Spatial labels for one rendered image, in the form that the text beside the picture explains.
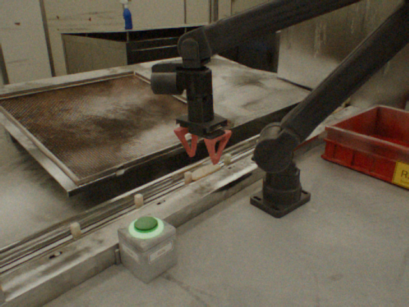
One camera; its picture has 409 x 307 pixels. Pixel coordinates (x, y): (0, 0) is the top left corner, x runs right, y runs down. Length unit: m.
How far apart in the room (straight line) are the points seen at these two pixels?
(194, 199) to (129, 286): 0.22
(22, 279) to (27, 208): 0.28
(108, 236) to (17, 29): 3.65
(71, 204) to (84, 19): 4.09
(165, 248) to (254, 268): 0.15
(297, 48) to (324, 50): 0.12
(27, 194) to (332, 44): 1.14
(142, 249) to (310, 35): 1.14
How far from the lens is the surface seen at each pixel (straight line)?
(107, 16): 4.98
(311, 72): 1.51
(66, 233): 0.70
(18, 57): 4.19
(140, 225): 0.59
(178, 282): 0.61
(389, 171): 0.97
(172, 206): 0.71
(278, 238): 0.70
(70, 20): 4.73
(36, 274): 0.61
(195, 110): 0.74
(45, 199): 0.89
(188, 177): 0.81
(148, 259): 0.58
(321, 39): 1.48
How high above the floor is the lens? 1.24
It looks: 24 degrees down
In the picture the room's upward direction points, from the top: straight up
